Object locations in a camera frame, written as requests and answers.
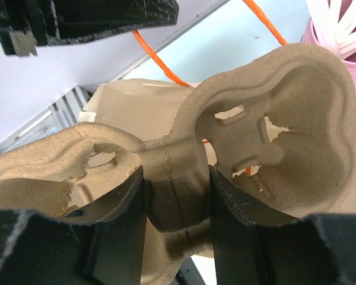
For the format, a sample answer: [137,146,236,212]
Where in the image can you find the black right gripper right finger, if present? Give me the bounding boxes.
[209,167,356,284]

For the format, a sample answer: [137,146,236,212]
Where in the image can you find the pink straw holder cup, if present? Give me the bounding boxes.
[301,1,356,88]

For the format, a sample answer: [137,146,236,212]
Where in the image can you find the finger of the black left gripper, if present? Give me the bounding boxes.
[0,0,178,56]

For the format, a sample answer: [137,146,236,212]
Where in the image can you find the printed paper takeout bag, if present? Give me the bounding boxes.
[68,0,288,256]

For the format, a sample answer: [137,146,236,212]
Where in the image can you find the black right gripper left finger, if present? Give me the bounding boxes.
[0,168,146,284]

